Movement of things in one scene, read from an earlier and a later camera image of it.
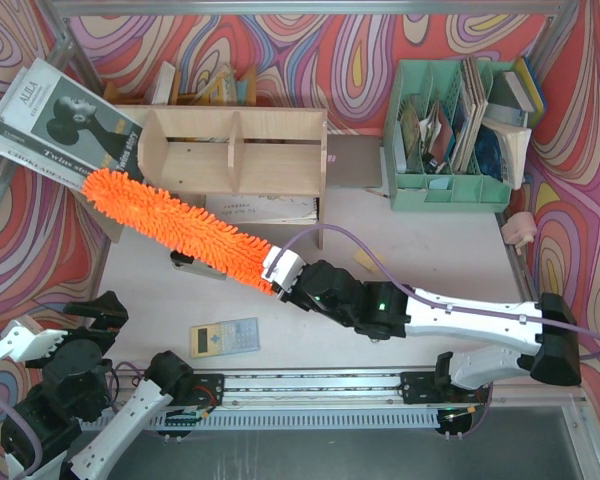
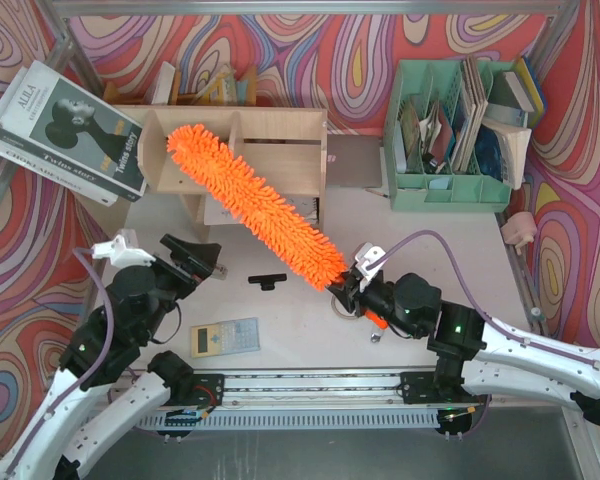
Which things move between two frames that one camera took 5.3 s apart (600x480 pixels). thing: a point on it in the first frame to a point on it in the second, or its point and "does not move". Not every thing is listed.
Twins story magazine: [52, 126] does not move
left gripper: [91, 338] to [181, 267]
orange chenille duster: [180, 226] to [264, 221]
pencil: [376, 192] does not move
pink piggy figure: [519, 229] does not move
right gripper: [290, 291] to [355, 290]
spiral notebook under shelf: [255, 209] does not move
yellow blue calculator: [224, 337] does not move
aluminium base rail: [428, 388] does not move
